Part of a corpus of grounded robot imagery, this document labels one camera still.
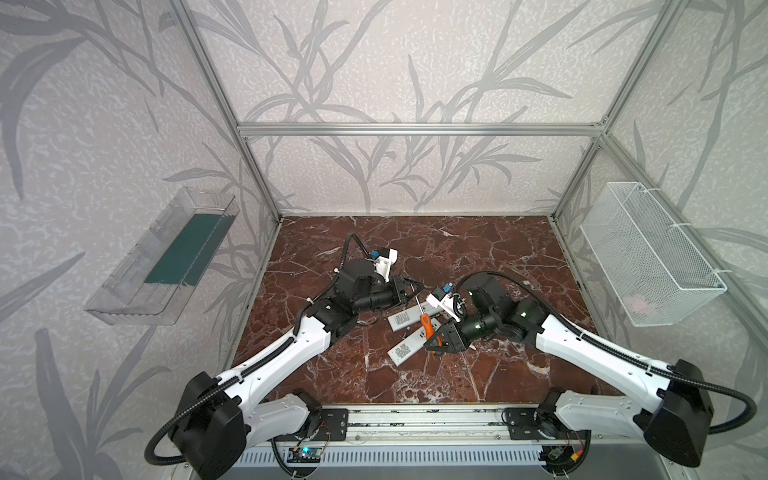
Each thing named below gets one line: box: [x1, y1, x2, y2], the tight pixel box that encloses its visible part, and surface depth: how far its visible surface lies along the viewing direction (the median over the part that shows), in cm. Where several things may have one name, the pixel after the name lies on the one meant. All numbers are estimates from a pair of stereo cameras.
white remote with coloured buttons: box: [386, 317, 442, 367], surface depth 86 cm
